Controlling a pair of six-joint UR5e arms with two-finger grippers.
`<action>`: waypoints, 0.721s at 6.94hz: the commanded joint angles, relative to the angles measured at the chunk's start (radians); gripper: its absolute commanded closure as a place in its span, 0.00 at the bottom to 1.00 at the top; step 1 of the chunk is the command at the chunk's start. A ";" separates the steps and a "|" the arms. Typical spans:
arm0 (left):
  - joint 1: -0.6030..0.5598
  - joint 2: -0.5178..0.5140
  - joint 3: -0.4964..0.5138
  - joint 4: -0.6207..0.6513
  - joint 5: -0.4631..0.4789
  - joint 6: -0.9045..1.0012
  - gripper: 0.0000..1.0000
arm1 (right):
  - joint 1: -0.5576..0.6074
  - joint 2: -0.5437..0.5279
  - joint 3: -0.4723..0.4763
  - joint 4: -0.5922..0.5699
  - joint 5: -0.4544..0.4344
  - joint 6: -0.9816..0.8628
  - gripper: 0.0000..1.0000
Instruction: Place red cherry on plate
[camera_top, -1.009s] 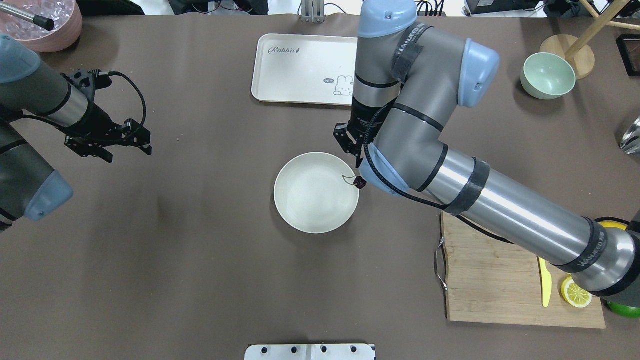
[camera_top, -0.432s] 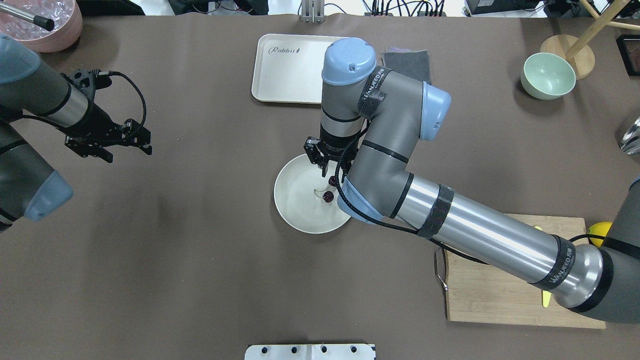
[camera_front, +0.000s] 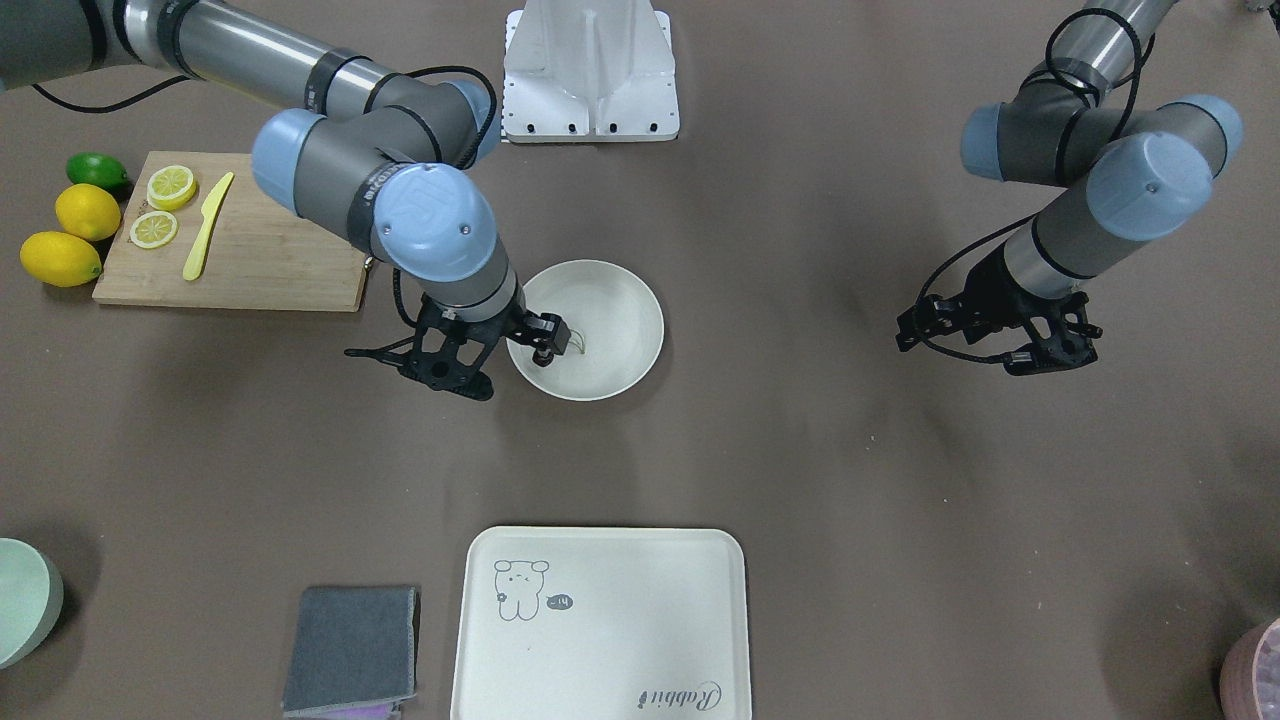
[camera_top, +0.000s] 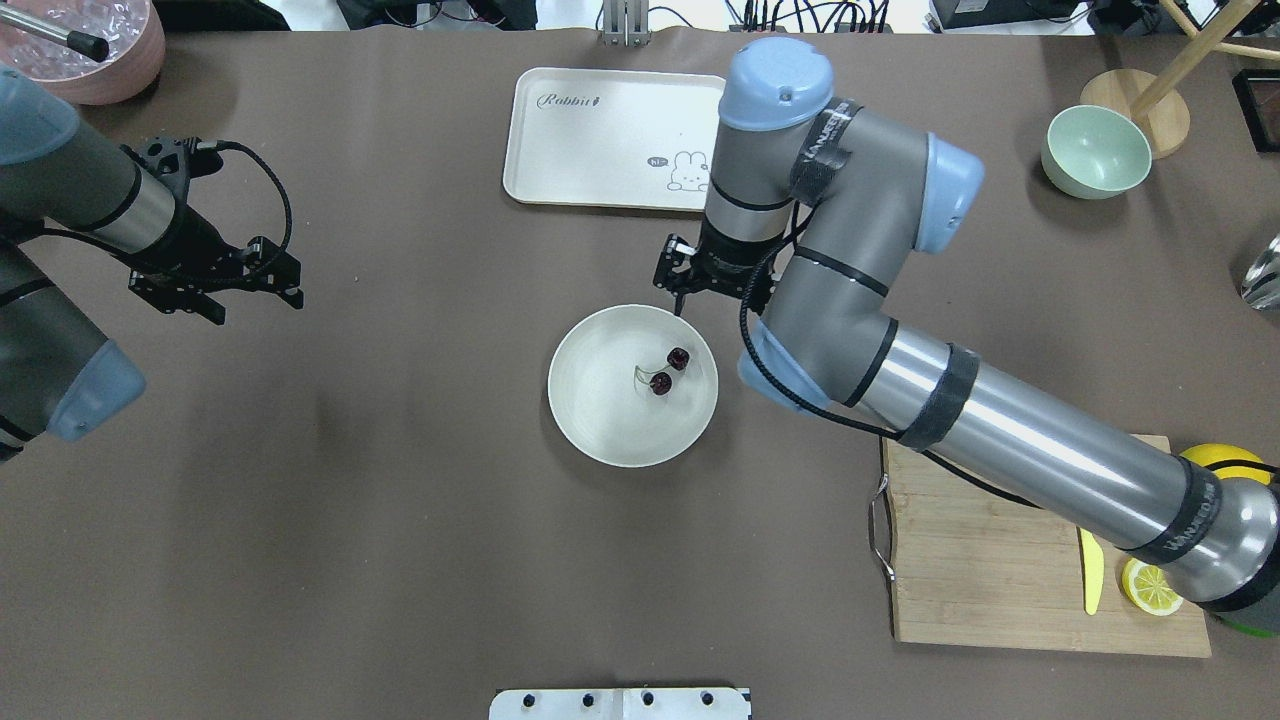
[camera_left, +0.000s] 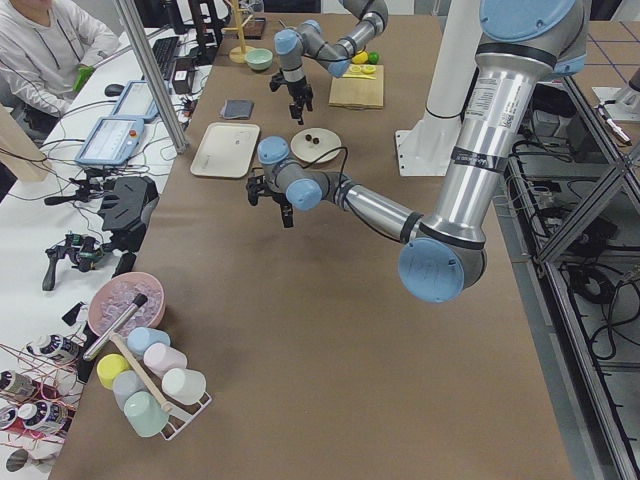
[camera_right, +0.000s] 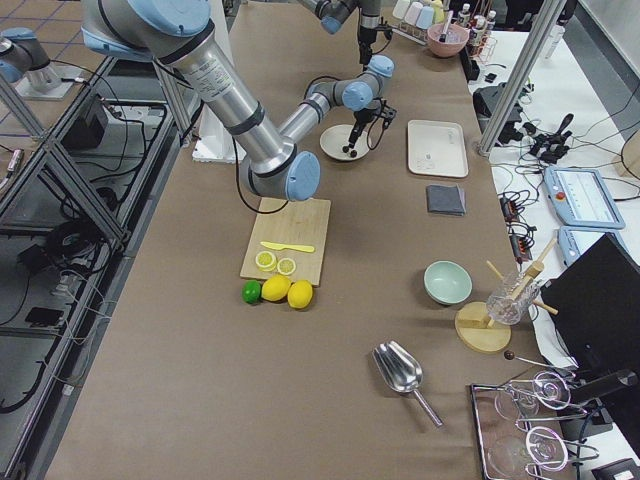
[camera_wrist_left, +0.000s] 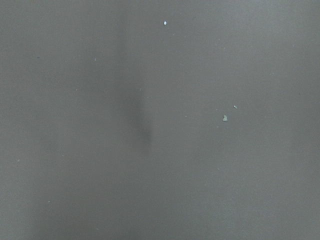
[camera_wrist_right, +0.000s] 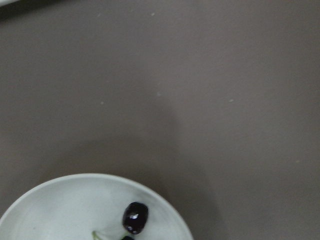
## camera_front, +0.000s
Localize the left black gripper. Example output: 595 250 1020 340
895 240 1102 375

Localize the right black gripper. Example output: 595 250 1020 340
346 296 572 401

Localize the round beige plate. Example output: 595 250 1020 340
507 259 666 401

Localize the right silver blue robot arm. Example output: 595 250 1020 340
1 1 572 401

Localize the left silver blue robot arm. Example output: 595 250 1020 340
895 1 1244 375

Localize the beige rectangular tray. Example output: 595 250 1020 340
451 527 753 719

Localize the white pillar with base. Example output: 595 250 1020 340
500 1 681 143

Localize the wooden cutting board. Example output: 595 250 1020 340
93 150 367 313

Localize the yellow plastic knife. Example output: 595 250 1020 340
180 172 236 282

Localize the grey folded cloth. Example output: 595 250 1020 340
282 585 419 719

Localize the pink bowl with ice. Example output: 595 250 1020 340
1219 619 1279 719

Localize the lemon slice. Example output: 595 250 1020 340
128 210 180 250
146 164 198 211

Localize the yellow lemon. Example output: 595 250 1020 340
20 231 102 288
54 183 122 242

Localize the green lime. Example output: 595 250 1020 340
65 152 131 193

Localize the mint green bowl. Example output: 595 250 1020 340
1 538 64 669

